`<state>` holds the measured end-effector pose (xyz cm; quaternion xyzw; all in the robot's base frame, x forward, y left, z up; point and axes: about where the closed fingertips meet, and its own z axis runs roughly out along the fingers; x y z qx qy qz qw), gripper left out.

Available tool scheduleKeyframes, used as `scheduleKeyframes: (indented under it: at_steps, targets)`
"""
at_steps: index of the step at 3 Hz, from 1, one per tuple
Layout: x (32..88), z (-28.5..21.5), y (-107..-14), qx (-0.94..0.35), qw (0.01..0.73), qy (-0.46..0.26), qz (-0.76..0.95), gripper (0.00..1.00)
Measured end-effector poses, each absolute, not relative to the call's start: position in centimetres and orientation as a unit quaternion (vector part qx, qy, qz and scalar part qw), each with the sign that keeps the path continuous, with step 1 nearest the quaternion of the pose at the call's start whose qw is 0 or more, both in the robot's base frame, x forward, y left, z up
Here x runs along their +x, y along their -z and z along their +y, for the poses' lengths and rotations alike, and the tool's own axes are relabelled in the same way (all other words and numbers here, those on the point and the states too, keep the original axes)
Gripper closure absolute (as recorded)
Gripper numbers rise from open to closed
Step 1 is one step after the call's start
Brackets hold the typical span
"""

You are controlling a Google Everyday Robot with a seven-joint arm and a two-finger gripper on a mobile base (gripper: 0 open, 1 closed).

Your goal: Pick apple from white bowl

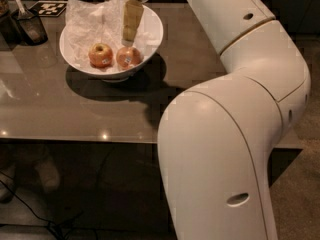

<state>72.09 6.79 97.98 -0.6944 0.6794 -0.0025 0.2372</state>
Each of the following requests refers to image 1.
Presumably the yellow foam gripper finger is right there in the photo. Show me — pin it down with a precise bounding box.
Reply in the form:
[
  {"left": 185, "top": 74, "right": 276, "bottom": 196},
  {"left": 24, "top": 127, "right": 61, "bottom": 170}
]
[{"left": 122, "top": 0, "right": 144, "bottom": 47}]

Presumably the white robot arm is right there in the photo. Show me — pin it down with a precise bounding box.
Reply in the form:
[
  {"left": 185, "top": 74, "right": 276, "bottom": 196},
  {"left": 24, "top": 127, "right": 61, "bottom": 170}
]
[{"left": 157, "top": 0, "right": 311, "bottom": 240}]

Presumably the white ceramic bowl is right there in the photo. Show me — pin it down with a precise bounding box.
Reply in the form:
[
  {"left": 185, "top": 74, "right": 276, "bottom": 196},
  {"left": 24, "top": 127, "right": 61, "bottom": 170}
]
[{"left": 59, "top": 6, "right": 163, "bottom": 82}]

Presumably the left red yellow apple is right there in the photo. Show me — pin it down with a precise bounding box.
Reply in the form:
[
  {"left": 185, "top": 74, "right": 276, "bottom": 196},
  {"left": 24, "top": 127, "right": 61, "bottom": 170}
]
[{"left": 88, "top": 43, "right": 113, "bottom": 68}]

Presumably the crumpled white paper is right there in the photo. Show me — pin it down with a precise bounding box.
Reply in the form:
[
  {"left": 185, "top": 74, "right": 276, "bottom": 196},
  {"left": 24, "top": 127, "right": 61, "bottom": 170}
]
[{"left": 66, "top": 0, "right": 127, "bottom": 71}]

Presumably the black white marker tag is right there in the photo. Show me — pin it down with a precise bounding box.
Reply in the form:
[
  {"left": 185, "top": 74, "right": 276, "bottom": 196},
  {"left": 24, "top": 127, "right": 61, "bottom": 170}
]
[{"left": 30, "top": 1, "right": 67, "bottom": 17}]

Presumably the white handled utensil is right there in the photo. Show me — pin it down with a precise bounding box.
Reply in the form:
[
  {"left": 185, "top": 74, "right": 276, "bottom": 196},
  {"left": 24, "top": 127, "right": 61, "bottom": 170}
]
[{"left": 14, "top": 0, "right": 33, "bottom": 20}]

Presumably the black floor cable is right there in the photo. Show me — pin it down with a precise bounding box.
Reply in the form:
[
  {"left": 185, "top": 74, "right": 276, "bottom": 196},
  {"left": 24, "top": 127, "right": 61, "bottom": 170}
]
[{"left": 0, "top": 170, "right": 101, "bottom": 240}]

